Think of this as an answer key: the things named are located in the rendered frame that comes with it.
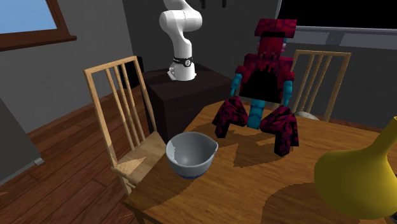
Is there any dark robot stand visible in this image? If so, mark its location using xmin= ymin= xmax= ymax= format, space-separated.
xmin=142 ymin=63 xmax=233 ymax=144

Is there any grey bowl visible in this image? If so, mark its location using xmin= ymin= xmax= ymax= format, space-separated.
xmin=165 ymin=131 xmax=219 ymax=180

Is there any wooden spindle-back chair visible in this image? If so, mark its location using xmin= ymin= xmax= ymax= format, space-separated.
xmin=272 ymin=49 xmax=352 ymax=122
xmin=83 ymin=55 xmax=168 ymax=195

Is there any red and blue blocky figure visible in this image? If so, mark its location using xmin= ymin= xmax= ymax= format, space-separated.
xmin=212 ymin=18 xmax=300 ymax=157

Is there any wooden dining table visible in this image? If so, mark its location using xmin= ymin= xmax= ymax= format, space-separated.
xmin=123 ymin=99 xmax=397 ymax=224

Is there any dark window with grey sill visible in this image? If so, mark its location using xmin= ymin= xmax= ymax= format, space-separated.
xmin=275 ymin=0 xmax=397 ymax=51

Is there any yellow vase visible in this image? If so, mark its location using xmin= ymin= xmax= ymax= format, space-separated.
xmin=314 ymin=116 xmax=397 ymax=220

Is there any grey cabinet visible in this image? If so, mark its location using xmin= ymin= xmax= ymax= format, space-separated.
xmin=0 ymin=97 xmax=45 ymax=186

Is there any window with brown frame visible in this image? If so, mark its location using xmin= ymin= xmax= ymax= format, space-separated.
xmin=0 ymin=0 xmax=78 ymax=52

